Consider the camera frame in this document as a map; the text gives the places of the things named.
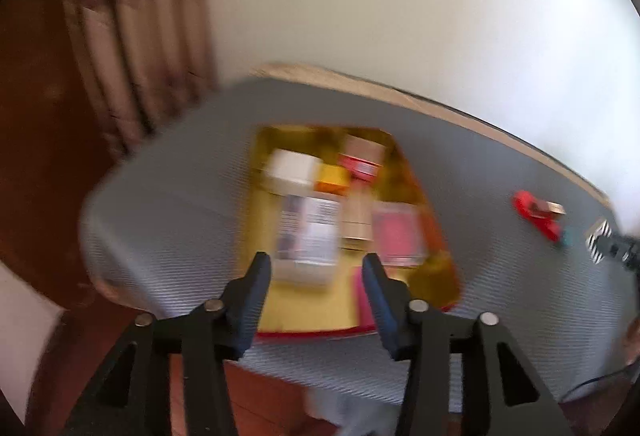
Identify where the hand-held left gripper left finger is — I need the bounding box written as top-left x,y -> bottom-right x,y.
62,251 -> 273,436

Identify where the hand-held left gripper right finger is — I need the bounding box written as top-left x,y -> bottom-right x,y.
361,252 -> 573,436

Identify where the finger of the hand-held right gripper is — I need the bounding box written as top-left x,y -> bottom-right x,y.
597,236 -> 640,267

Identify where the flat red box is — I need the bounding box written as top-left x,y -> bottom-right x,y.
535,216 -> 563,243

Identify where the white power adapter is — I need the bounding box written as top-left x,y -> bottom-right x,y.
262,148 -> 321,191

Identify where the red tin with gold inside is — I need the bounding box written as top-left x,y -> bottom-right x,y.
245,123 -> 463,342

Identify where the clear plastic box white label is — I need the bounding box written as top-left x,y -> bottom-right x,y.
272,191 -> 343,287

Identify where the grey cube with zigzag side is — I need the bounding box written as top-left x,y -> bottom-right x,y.
584,218 -> 613,264

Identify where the beige patterned curtain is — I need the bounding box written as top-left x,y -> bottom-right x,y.
57,0 -> 221,157

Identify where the clear plastic box red insert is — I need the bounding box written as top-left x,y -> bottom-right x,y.
370,201 -> 431,267

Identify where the black cable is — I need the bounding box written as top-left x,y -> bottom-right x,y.
560,361 -> 640,402

